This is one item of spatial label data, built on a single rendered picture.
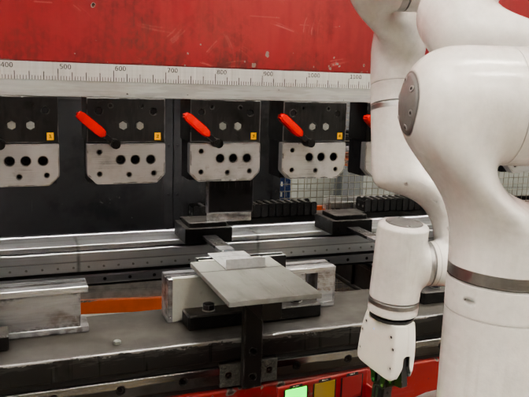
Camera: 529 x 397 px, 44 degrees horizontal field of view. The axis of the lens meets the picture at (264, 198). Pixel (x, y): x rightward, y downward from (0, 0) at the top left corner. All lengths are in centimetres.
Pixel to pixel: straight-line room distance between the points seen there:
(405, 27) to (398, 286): 41
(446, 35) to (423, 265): 42
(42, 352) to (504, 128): 94
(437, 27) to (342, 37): 62
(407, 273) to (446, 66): 50
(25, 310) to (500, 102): 100
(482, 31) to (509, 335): 34
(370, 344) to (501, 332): 49
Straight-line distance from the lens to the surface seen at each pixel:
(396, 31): 108
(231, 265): 134
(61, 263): 162
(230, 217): 142
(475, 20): 82
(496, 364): 72
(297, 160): 141
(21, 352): 132
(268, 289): 123
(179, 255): 166
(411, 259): 108
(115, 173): 130
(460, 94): 64
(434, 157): 66
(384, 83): 112
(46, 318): 138
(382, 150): 110
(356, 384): 132
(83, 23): 129
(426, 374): 160
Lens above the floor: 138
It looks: 10 degrees down
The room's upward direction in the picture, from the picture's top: 2 degrees clockwise
